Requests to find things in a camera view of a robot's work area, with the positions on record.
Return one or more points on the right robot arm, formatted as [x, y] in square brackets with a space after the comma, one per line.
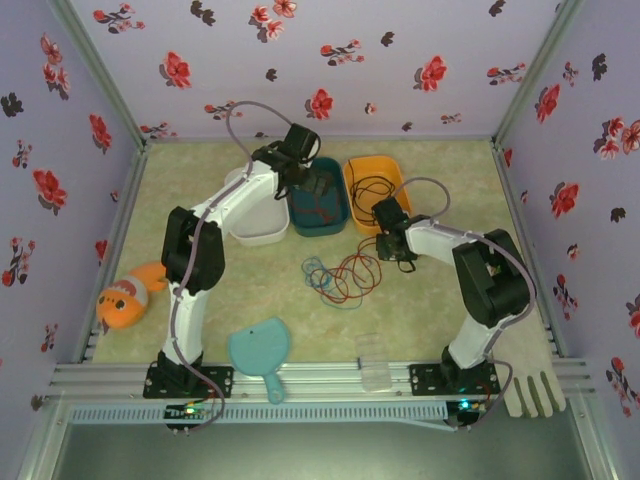
[440, 240]

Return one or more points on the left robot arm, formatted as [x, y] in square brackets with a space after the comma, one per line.
[240, 195]

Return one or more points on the orange plastic bin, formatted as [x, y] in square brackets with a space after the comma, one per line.
[400, 185]

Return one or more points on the teal plastic bin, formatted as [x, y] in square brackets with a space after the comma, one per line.
[302, 224]

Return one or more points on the white plastic bin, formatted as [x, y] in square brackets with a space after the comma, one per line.
[265, 227]

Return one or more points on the small green plant card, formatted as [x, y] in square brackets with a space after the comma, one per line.
[495, 270]

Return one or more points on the clear plastic box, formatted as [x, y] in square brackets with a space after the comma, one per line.
[374, 365]

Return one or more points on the light blue hand mirror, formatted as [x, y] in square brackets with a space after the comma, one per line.
[260, 345]

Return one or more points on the controller board with LEDs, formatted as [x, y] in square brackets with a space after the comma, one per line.
[465, 409]
[187, 414]

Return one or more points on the wooden hand-shaped board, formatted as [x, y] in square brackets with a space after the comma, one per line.
[530, 365]

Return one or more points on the orange plush fish toy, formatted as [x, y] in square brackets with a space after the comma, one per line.
[125, 305]

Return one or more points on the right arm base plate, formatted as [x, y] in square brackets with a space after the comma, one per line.
[425, 380]

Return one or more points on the aluminium frame rail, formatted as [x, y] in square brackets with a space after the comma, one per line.
[320, 380]

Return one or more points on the aluminium side rail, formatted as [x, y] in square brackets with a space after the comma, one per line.
[127, 210]

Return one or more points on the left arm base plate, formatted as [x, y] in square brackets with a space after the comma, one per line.
[220, 380]

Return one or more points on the aluminium corner post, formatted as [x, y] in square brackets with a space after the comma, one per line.
[95, 65]
[540, 60]

